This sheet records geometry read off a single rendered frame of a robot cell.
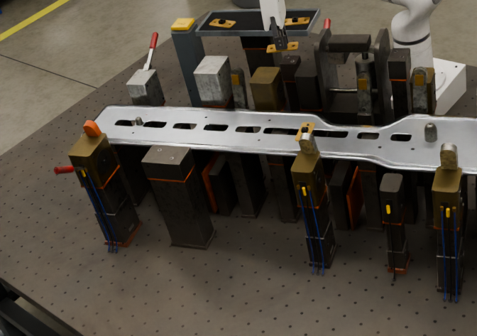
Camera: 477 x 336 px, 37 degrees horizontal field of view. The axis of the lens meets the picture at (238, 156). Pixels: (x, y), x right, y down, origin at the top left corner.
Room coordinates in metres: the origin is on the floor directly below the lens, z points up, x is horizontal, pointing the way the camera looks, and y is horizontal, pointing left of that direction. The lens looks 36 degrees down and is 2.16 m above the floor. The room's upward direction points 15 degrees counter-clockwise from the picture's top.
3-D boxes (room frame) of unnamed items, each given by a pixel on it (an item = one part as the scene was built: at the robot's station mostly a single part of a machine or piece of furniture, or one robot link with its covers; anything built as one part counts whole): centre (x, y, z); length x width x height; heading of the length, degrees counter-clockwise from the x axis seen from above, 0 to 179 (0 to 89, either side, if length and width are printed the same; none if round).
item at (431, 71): (1.64, -0.55, 0.88); 0.11 x 0.07 x 0.37; 150
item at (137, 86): (2.06, 0.23, 0.88); 0.12 x 0.07 x 0.36; 150
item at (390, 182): (1.32, -0.34, 0.84); 0.10 x 0.05 x 0.29; 150
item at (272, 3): (1.69, -0.18, 1.36); 0.10 x 0.07 x 0.11; 162
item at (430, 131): (1.44, -0.49, 1.02); 0.03 x 0.03 x 0.07
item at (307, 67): (1.81, -0.27, 0.89); 0.12 x 0.07 x 0.38; 150
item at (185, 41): (2.14, 0.07, 0.92); 0.08 x 0.08 x 0.44; 60
